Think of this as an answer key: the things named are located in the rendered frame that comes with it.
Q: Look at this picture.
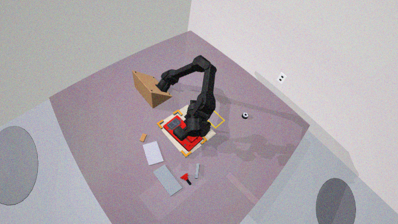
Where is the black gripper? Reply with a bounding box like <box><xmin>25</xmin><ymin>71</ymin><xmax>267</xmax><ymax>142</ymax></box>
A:
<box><xmin>173</xmin><ymin>111</ymin><xmax>206</xmax><ymax>141</ymax></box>

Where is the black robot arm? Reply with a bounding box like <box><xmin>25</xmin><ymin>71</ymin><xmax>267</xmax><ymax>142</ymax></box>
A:
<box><xmin>156</xmin><ymin>55</ymin><xmax>217</xmax><ymax>137</ymax></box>

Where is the black toy tyre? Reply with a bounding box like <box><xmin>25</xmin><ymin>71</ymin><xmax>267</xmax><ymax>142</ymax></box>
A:
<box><xmin>242</xmin><ymin>112</ymin><xmax>249</xmax><ymax>119</ymax></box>

